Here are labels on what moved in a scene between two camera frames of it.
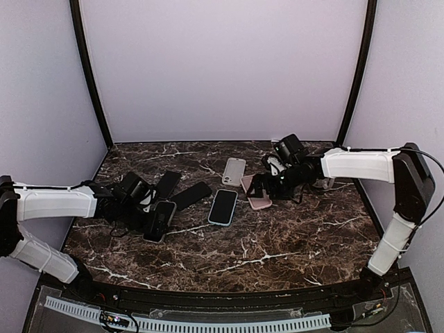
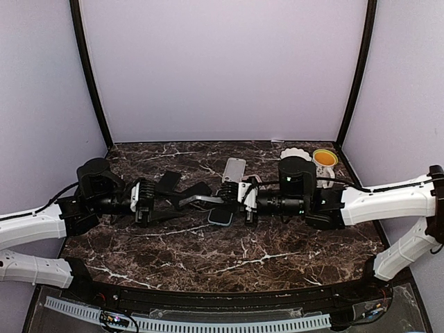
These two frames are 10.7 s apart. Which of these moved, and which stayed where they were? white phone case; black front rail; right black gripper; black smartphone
Moved: right black gripper
Stayed: black smartphone; white phone case; black front rail
